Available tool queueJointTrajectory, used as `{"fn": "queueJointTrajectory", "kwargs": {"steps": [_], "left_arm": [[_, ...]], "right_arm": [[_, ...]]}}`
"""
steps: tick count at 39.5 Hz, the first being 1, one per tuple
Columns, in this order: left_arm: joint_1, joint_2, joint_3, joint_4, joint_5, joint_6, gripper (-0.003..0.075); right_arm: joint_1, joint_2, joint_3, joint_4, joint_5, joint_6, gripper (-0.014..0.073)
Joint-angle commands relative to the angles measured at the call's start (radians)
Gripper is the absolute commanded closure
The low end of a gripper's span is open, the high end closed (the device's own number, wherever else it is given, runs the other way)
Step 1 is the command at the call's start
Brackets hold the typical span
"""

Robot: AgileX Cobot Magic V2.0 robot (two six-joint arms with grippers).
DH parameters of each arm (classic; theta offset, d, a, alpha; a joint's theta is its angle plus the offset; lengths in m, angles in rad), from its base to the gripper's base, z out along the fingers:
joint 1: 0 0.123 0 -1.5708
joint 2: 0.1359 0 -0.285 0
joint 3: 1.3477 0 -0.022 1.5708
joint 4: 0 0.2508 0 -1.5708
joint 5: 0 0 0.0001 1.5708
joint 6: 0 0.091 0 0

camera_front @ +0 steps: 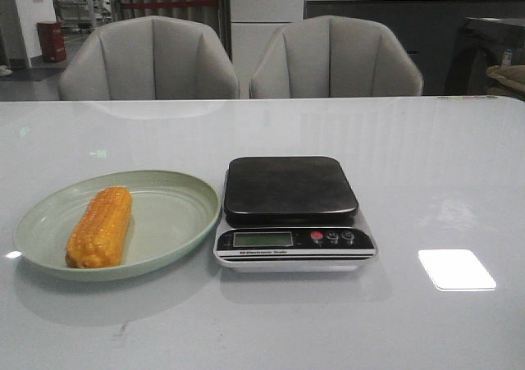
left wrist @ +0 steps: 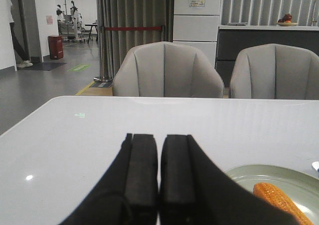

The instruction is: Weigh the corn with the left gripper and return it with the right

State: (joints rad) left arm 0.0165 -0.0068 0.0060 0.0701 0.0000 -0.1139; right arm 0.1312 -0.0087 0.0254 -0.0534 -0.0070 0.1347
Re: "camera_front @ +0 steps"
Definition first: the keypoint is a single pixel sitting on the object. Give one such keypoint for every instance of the dark washing machine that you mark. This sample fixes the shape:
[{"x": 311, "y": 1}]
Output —
[{"x": 481, "y": 43}]

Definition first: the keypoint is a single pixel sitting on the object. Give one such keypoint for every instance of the white drawer cabinet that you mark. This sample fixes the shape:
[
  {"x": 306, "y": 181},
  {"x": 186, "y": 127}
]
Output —
[{"x": 252, "y": 24}]

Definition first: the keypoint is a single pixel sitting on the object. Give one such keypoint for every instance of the grey upholstered chair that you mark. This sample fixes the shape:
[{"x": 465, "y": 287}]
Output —
[
  {"x": 335, "y": 57},
  {"x": 150, "y": 58}
]

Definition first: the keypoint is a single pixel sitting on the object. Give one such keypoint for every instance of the orange corn cob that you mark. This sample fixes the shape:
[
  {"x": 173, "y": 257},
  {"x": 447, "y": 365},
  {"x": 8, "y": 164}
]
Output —
[{"x": 98, "y": 239}]

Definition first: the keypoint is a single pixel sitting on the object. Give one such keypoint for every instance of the electronic kitchen scale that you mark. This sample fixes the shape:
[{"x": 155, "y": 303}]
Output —
[{"x": 291, "y": 214}]

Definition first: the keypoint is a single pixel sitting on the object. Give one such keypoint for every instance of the light green plate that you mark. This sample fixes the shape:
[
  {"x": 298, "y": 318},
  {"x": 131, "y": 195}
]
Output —
[{"x": 172, "y": 213}]

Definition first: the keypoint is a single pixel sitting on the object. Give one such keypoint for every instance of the left grey upholstered chair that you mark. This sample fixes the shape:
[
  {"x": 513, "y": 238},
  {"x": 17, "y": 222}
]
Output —
[{"x": 150, "y": 58}]

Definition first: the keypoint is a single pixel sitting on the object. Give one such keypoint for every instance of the red trash bin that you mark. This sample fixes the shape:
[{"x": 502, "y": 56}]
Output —
[{"x": 51, "y": 41}]

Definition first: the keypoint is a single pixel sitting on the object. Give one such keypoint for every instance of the right grey upholstered chair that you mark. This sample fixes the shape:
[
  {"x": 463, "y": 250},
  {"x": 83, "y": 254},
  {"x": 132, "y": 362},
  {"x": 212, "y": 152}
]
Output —
[{"x": 335, "y": 57}]

